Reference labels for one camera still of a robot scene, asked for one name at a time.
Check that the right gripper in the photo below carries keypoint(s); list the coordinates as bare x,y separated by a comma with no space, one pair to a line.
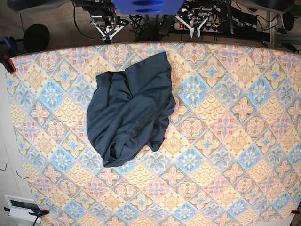
108,27

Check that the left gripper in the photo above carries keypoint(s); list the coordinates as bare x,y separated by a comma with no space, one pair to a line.
192,20

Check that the dark blue t-shirt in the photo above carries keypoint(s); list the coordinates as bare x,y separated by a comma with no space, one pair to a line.
130,110

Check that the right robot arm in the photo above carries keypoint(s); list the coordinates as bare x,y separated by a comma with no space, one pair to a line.
94,8

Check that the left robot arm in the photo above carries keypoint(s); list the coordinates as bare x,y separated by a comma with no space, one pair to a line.
221,19

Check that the black round stand base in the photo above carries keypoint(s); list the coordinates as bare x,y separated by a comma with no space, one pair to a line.
36,38

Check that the black speaker upper right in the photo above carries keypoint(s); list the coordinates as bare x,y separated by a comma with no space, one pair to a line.
287,20

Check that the patterned tablecloth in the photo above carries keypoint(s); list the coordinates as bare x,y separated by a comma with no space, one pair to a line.
231,156

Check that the blue orange clamp lower left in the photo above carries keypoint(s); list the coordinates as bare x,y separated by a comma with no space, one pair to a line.
37,212

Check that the orange clamp lower right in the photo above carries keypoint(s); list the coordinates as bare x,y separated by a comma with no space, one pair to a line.
295,212

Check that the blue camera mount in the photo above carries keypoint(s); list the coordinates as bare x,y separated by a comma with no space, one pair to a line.
161,7

